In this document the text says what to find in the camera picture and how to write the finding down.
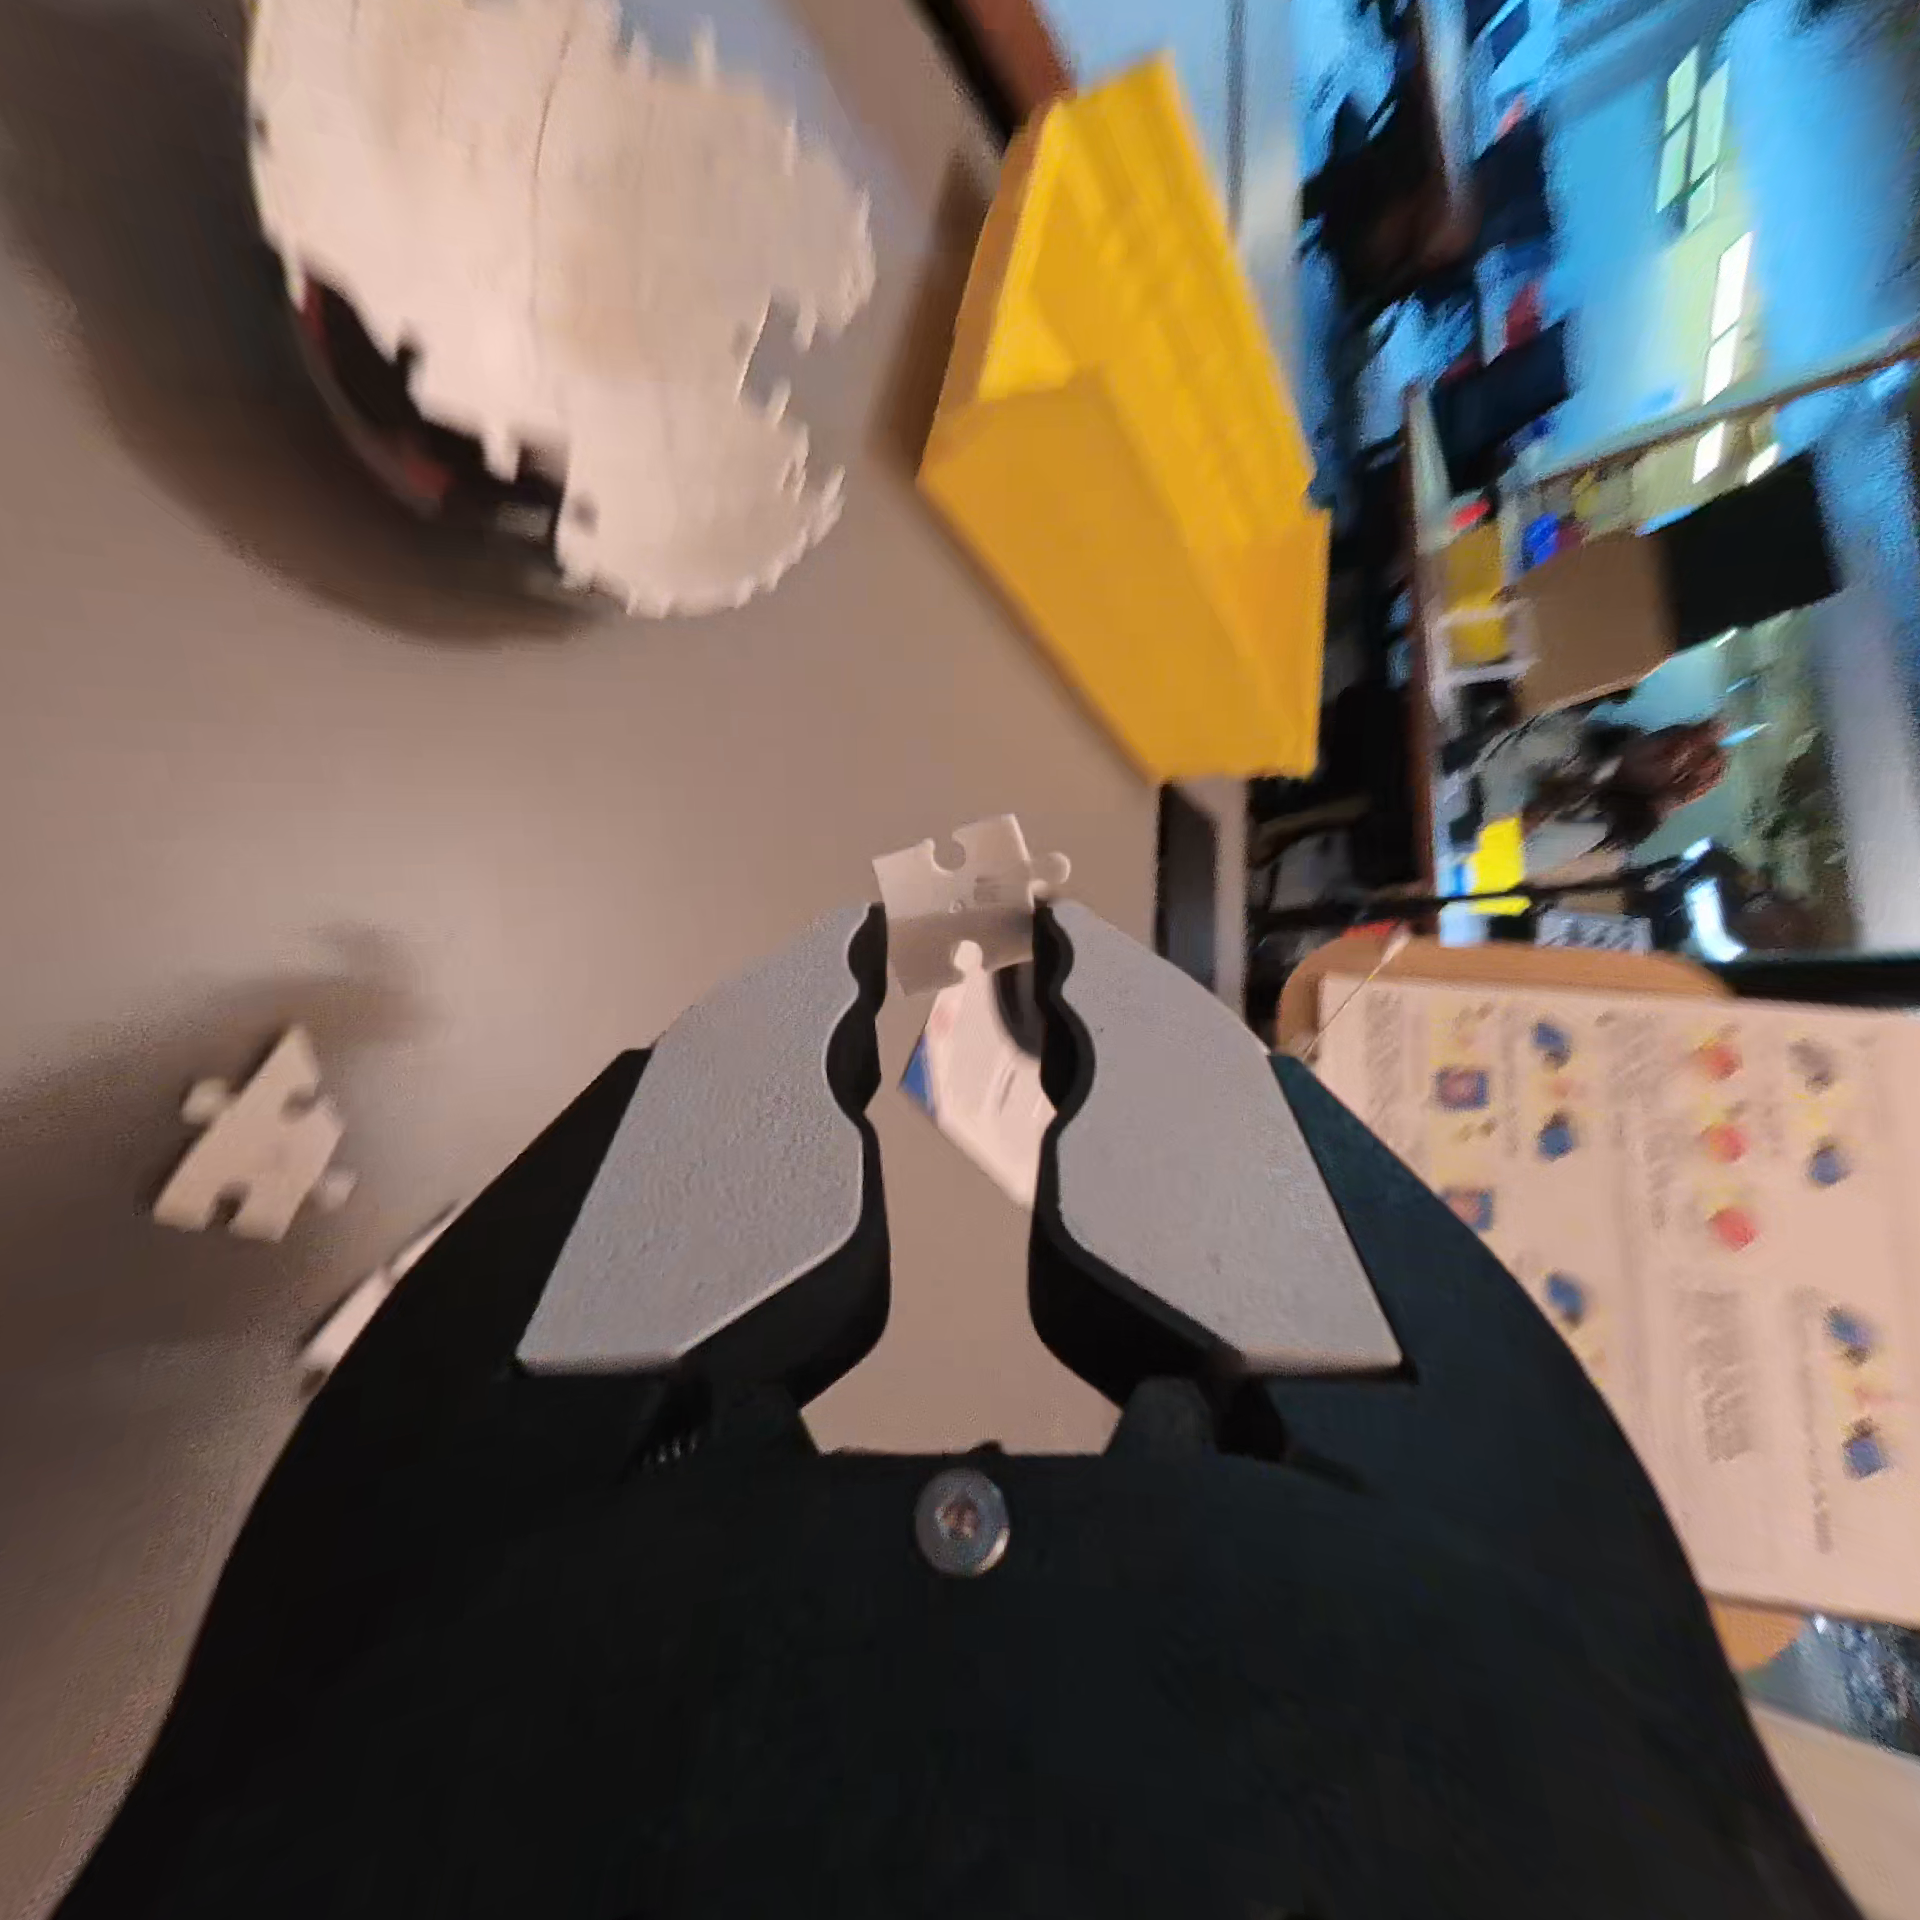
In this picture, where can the colourful printed leaflet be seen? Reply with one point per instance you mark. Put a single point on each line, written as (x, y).
(1635, 1275)

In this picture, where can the wood-edged grey table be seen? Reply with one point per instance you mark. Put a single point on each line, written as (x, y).
(1021, 38)

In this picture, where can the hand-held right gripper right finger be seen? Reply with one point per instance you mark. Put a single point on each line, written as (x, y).
(1201, 1200)

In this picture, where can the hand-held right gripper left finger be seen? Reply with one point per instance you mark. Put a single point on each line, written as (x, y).
(705, 1185)

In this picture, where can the brown cardboard box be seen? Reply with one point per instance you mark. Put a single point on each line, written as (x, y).
(1598, 622)

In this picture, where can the yellow plastic bin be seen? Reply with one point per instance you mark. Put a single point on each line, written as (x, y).
(1141, 450)

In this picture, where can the curved jigsaw puzzle piece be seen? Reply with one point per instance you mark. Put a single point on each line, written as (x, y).
(360, 1305)
(968, 901)
(255, 1148)

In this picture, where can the partly built puzzle ball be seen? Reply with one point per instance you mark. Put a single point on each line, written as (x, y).
(571, 270)

